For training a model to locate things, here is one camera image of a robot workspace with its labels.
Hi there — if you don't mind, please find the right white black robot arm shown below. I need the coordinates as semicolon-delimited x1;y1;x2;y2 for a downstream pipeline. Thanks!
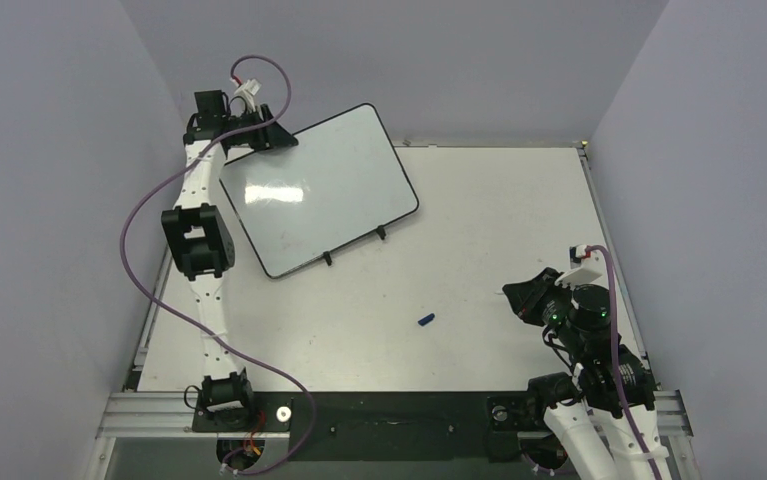
501;268;671;479

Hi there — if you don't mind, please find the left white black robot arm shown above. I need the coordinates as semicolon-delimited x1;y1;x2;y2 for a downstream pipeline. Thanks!
161;90;299;431

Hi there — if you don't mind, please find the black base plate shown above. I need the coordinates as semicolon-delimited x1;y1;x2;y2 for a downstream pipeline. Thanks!
192;390;557;464

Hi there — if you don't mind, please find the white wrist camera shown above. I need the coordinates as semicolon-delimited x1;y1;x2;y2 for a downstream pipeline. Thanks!
228;78;262;114
554;244;604;289

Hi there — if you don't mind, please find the blue marker cap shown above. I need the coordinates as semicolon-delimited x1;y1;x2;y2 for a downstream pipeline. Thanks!
417;313;435;326

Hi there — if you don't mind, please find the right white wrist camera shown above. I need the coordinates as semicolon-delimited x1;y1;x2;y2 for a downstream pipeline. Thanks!
554;244;604;289

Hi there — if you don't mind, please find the purple cable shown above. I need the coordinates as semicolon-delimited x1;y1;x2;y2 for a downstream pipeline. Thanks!
586;245;664;480
119;54;318;477

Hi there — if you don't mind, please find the black framed whiteboard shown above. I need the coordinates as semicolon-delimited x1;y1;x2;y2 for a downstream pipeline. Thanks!
221;103;420;279

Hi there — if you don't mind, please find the aluminium front rail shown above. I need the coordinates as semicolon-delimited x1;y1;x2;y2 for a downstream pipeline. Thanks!
96;390;694;439

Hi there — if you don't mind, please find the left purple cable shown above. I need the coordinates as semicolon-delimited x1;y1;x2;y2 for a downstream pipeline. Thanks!
119;54;318;477

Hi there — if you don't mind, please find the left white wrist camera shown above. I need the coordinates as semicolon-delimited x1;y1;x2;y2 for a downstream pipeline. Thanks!
228;78;262;114

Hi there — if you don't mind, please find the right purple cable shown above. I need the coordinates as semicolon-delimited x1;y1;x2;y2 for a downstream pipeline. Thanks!
586;245;664;480

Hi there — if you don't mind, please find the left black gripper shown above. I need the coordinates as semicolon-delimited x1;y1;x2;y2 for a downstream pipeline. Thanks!
225;106;299;154

